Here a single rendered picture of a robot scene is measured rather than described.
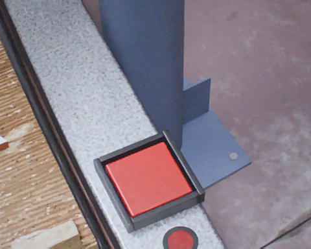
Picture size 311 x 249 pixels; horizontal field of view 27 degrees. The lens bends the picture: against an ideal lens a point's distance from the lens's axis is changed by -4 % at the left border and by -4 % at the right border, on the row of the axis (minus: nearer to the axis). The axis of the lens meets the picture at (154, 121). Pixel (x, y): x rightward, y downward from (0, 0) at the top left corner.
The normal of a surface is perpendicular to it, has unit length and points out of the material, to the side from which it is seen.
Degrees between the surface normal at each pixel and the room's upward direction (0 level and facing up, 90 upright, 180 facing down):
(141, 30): 90
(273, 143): 0
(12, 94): 0
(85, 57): 0
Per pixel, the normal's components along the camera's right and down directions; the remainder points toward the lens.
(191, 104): 0.51, 0.69
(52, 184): -0.02, -0.58
